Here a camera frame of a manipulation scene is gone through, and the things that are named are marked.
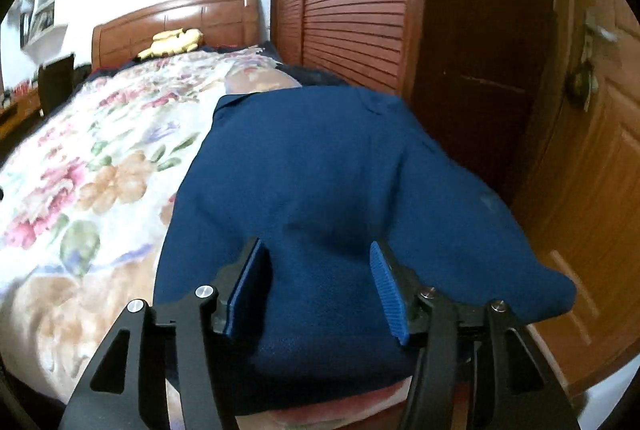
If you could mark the wooden desk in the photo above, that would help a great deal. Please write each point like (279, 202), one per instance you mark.
(20, 115)

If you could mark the floral blanket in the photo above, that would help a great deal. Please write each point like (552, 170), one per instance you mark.
(100, 170)

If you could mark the hanging keys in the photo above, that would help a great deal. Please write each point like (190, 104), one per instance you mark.
(582, 85)

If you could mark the wooden bed headboard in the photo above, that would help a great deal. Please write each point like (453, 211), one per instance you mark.
(200, 18)

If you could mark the dark brown chair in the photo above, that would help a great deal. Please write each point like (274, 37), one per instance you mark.
(60, 80)

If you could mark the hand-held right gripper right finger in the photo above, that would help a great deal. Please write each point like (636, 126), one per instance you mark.
(390, 295)

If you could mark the yellow plush toy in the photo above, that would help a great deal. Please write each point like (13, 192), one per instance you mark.
(170, 43)

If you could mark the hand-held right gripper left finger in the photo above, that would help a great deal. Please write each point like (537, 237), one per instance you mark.
(247, 290)

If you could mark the wooden door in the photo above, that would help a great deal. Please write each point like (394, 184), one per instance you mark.
(575, 185)

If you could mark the navy blue suit jacket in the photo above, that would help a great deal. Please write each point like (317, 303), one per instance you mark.
(310, 170)

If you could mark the white wall shelf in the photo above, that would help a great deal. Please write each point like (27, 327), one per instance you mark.
(50, 5)

